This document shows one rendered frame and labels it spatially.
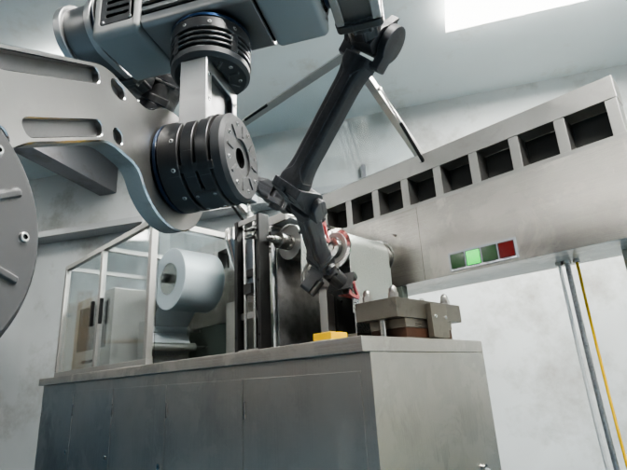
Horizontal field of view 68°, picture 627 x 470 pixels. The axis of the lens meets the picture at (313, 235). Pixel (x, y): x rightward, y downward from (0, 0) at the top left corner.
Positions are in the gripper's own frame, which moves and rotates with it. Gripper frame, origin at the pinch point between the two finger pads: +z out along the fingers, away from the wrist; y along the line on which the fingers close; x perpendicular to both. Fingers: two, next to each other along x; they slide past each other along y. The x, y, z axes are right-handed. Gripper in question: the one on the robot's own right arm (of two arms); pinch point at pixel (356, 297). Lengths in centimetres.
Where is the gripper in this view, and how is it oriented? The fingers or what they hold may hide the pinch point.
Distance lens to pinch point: 162.0
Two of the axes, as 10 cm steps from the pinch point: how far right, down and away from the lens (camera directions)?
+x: 2.9, -7.6, 5.8
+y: 7.1, -2.3, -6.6
